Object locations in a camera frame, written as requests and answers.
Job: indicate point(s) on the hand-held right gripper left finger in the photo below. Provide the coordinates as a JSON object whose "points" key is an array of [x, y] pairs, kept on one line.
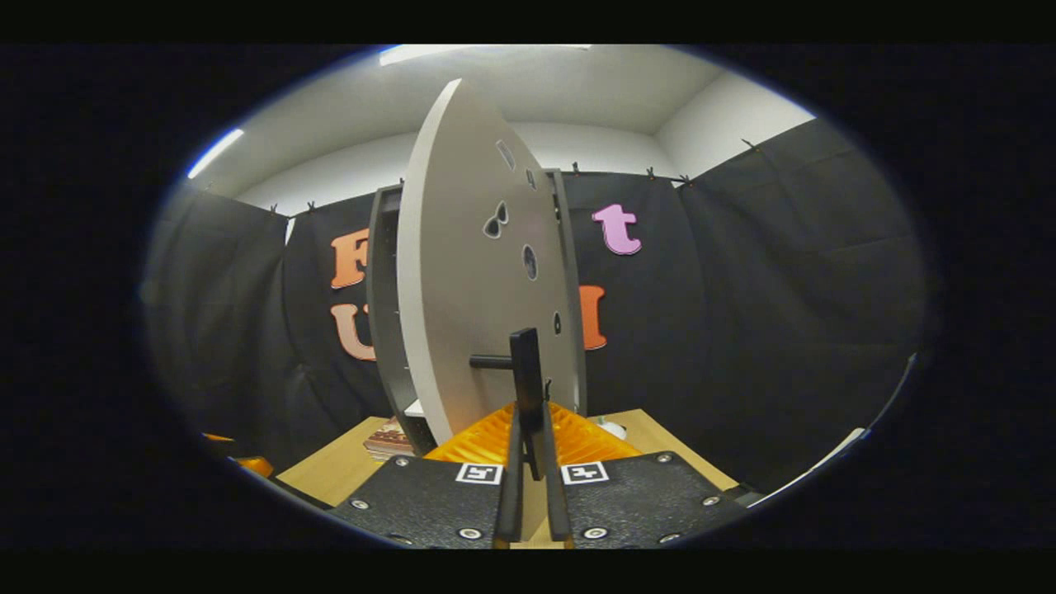
{"points": [[510, 495]]}

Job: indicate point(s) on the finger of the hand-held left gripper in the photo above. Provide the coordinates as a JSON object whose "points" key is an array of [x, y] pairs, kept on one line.
{"points": [[219, 437], [257, 467]]}

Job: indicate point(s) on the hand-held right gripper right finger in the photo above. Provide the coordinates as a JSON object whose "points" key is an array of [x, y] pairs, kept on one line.
{"points": [[554, 503]]}

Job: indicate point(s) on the white cabinet door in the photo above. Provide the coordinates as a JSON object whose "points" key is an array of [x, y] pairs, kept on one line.
{"points": [[462, 289]]}

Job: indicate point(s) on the grey cabinet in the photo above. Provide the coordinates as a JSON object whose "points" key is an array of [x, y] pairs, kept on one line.
{"points": [[384, 289]]}

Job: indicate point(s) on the small white round object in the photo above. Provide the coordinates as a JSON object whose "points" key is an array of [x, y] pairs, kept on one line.
{"points": [[611, 429]]}

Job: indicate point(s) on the stack of books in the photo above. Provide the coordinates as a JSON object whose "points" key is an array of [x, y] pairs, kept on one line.
{"points": [[388, 441]]}

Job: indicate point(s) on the black backdrop cloth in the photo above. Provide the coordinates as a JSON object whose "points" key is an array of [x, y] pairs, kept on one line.
{"points": [[742, 330]]}

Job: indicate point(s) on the ceiling light panel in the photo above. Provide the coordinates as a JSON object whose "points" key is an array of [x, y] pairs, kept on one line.
{"points": [[462, 53], [214, 153]]}

